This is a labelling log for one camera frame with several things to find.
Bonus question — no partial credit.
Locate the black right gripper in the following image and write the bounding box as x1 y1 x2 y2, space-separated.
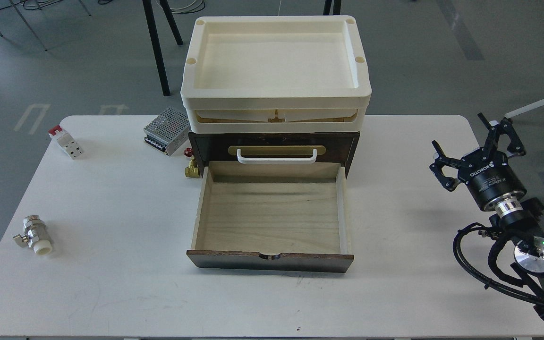
429 112 527 212

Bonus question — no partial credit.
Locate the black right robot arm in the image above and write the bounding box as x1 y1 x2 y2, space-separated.
429 113 544 321

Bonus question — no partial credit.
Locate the dark wooden cabinet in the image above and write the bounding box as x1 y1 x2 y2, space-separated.
188 132 360 175

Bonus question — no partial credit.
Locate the open wooden drawer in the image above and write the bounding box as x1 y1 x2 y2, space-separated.
187 161 354 273

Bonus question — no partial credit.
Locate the cream plastic tray top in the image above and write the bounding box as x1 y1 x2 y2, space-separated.
181 15 372 134

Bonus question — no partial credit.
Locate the metal mesh power supply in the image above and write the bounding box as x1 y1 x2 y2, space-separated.
143 106 190 156

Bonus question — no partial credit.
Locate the white red circuit breaker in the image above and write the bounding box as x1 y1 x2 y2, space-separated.
48 125 83 159

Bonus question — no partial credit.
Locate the silver valve white fitting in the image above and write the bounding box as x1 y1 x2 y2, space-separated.
13 215 53 255

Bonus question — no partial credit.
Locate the white drawer handle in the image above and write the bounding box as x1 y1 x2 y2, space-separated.
236 148 318 164

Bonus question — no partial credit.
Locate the brass valve red handle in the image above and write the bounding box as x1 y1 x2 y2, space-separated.
183 147 202 179

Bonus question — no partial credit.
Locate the black table leg frame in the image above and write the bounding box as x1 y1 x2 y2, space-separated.
143 0 184 97

